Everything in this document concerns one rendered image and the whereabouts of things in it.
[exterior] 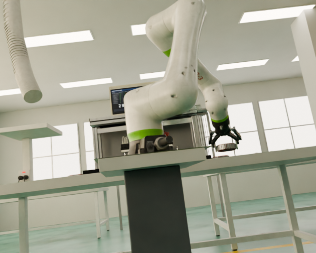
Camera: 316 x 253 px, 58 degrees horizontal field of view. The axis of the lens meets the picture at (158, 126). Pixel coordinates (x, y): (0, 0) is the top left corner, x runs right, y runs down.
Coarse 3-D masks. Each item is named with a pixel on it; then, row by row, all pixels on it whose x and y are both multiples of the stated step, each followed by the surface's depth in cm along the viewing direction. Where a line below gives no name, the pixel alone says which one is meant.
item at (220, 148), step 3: (222, 144) 160; (225, 144) 159; (228, 144) 159; (231, 144) 159; (234, 144) 160; (216, 147) 164; (219, 147) 161; (222, 147) 159; (225, 147) 159; (228, 147) 159; (231, 147) 158; (234, 147) 160; (219, 150) 161; (222, 150) 160; (225, 150) 167; (228, 150) 166; (231, 150) 166
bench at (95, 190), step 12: (72, 192) 443; (84, 192) 443; (96, 192) 447; (96, 204) 443; (96, 216) 439; (108, 216) 518; (36, 228) 511; (48, 228) 511; (96, 228) 436; (108, 228) 510
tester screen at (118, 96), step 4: (132, 88) 186; (112, 92) 186; (116, 92) 186; (120, 92) 186; (124, 92) 186; (112, 96) 185; (116, 96) 185; (120, 96) 185; (112, 100) 185; (116, 100) 185; (120, 100) 185; (112, 104) 184; (116, 104) 184; (116, 108) 183; (116, 112) 183
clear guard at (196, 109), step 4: (192, 108) 157; (196, 108) 157; (200, 108) 156; (188, 112) 154; (192, 112) 153; (196, 112) 153; (200, 112) 153; (172, 116) 178; (176, 116) 179; (180, 116) 180; (184, 116) 182; (188, 116) 183
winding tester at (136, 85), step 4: (128, 84) 187; (132, 84) 187; (136, 84) 187; (140, 84) 187; (144, 84) 187; (148, 84) 187; (112, 88) 186; (116, 88) 186; (120, 88) 186; (124, 88) 186; (128, 88) 186; (112, 108) 183; (112, 112) 183; (120, 112) 183; (124, 112) 183
